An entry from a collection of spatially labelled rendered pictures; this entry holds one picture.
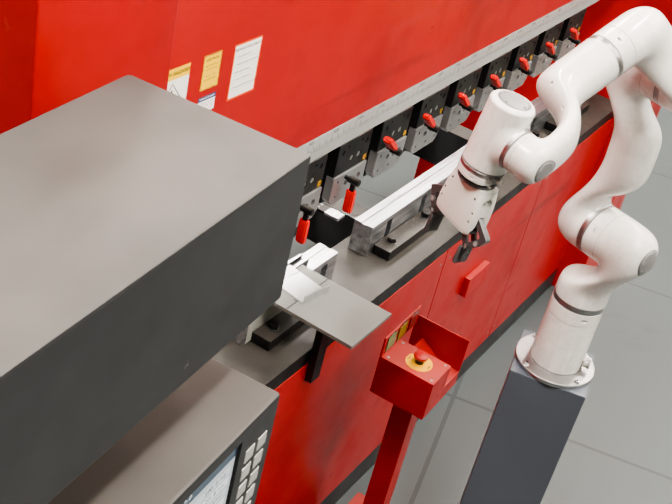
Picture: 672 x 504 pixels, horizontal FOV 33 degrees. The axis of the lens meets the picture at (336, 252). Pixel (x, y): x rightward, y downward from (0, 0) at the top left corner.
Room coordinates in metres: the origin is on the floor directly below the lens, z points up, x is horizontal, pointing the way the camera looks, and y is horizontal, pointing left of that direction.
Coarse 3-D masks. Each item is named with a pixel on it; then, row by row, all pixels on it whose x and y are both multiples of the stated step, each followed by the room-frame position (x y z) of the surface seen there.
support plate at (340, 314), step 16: (304, 272) 2.26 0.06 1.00; (336, 288) 2.23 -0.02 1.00; (288, 304) 2.12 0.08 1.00; (304, 304) 2.13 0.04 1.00; (320, 304) 2.15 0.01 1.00; (336, 304) 2.16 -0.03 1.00; (352, 304) 2.18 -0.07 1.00; (368, 304) 2.20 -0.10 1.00; (304, 320) 2.08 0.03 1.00; (320, 320) 2.09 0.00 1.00; (336, 320) 2.10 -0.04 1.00; (352, 320) 2.12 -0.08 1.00; (368, 320) 2.13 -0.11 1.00; (384, 320) 2.15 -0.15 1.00; (336, 336) 2.04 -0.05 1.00; (352, 336) 2.06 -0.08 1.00
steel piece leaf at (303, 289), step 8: (288, 280) 2.21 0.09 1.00; (296, 280) 2.22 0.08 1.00; (304, 280) 2.23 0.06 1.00; (288, 288) 2.18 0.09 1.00; (296, 288) 2.19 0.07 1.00; (304, 288) 2.19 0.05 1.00; (312, 288) 2.20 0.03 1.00; (320, 288) 2.21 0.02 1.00; (328, 288) 2.20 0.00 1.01; (296, 296) 2.15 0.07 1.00; (304, 296) 2.13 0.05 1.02; (312, 296) 2.16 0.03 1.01
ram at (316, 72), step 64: (192, 0) 1.72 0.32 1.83; (256, 0) 1.89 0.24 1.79; (320, 0) 2.09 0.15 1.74; (384, 0) 2.34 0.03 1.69; (448, 0) 2.65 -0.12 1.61; (512, 0) 3.04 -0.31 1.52; (192, 64) 1.74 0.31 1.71; (320, 64) 2.14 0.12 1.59; (384, 64) 2.41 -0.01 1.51; (448, 64) 2.75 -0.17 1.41; (256, 128) 1.96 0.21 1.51; (320, 128) 2.19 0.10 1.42
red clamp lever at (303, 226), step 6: (300, 210) 2.15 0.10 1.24; (306, 210) 2.14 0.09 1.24; (312, 210) 2.14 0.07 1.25; (306, 216) 2.14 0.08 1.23; (300, 222) 2.15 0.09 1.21; (306, 222) 2.14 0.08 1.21; (300, 228) 2.14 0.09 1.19; (306, 228) 2.14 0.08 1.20; (300, 234) 2.14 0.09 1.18; (306, 234) 2.15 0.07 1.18; (300, 240) 2.14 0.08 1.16
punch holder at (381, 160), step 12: (408, 108) 2.58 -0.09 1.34; (396, 120) 2.53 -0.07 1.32; (408, 120) 2.60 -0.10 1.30; (372, 132) 2.48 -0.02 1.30; (384, 132) 2.49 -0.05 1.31; (396, 132) 2.55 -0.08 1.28; (372, 144) 2.48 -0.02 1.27; (384, 144) 2.50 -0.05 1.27; (372, 156) 2.48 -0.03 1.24; (384, 156) 2.51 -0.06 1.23; (396, 156) 2.58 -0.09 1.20; (372, 168) 2.47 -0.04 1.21; (384, 168) 2.53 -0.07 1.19
